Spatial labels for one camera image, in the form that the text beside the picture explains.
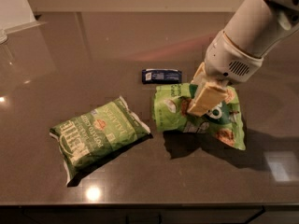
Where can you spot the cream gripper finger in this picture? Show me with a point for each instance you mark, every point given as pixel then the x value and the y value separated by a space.
pixel 199 75
pixel 209 96

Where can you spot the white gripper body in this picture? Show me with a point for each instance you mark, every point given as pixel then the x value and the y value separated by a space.
pixel 229 61

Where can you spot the green rice chip bag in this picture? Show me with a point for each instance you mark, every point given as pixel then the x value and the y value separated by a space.
pixel 223 122

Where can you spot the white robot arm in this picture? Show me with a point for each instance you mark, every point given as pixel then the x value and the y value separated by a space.
pixel 257 26

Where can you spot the green jalapeno chip bag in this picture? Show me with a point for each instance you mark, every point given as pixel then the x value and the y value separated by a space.
pixel 86 139

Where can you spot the dark blue snack bar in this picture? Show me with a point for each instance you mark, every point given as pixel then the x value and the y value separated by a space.
pixel 161 76

